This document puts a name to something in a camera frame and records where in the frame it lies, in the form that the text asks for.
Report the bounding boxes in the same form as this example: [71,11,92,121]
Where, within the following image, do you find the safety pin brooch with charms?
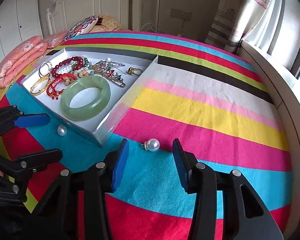
[100,64,127,88]

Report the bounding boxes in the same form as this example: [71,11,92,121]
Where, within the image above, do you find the white crown-print curtain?
[240,0,300,55]

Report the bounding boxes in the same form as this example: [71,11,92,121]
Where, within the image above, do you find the white wooden headboard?
[46,0,143,34]

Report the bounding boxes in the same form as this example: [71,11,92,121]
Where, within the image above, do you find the round patterned cushion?
[62,16,99,42]

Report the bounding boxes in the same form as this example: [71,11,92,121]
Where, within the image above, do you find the silver brooch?
[96,57,127,68]

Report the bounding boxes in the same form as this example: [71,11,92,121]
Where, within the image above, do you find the thin metal hoop bangle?
[38,61,53,78]

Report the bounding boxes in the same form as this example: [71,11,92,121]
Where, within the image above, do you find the white upright rod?
[156,0,162,32]

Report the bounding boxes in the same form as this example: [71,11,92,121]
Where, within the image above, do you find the white cable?
[141,22,157,33]

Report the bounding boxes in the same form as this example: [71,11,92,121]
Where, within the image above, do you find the gold ring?
[127,67,143,77]

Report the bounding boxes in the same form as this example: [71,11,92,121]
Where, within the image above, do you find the white pearl bracelet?
[59,55,90,73]

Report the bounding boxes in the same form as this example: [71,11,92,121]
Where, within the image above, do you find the beige striped curtain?
[205,0,250,55]

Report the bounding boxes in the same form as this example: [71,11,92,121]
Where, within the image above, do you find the green jade bangle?
[60,76,112,122]

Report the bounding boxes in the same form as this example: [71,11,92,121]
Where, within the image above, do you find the pink floral quilt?
[0,31,73,88]

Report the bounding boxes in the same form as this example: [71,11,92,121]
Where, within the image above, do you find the red string bracelet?
[46,73,77,100]

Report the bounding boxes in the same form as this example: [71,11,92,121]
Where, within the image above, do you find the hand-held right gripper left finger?
[27,138,130,240]

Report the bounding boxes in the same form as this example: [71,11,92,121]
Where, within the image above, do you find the beige blanket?
[96,15,122,32]

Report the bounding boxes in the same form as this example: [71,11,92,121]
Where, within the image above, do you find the pastel bead bracelet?
[74,64,102,78]

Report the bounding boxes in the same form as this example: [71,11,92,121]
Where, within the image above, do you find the grey cardboard box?
[20,46,159,147]

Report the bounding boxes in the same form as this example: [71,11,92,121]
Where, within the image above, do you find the striped colourful cloth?
[0,31,293,240]

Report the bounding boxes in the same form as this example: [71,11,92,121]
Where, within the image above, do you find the dark red bead bracelet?
[51,56,84,77]

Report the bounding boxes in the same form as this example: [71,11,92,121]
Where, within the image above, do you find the wall socket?
[170,8,192,20]

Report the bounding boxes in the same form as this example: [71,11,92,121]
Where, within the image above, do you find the gold bangle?
[30,76,51,95]

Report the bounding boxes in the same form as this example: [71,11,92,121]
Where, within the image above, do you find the white wardrobe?
[0,0,44,63]

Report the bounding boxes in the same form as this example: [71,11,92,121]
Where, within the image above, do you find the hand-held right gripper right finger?
[172,138,283,240]

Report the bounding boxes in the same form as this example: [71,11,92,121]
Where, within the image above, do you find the white windowsill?
[236,39,300,135]

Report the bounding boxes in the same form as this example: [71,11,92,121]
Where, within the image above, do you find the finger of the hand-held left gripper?
[0,105,50,140]
[0,149,63,203]

